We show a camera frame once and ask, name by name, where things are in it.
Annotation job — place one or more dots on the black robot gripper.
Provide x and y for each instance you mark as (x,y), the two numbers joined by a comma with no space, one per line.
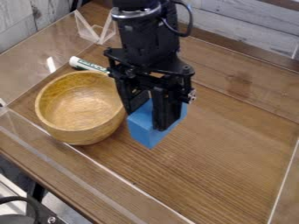
(144,64)

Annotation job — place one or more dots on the blue rectangular block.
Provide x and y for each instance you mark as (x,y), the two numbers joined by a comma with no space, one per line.
(140,125)

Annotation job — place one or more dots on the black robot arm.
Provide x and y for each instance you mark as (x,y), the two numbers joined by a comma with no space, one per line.
(144,65)

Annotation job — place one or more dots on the brown wooden bowl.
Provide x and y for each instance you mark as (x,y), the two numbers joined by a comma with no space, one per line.
(79,108)

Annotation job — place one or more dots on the white green marker pen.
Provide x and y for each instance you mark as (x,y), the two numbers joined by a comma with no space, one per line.
(84,65)

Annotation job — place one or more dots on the clear acrylic corner bracket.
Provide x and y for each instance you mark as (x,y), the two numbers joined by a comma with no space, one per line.
(92,32)

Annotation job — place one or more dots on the black metal table frame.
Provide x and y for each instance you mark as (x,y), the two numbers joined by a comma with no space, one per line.
(37,214)

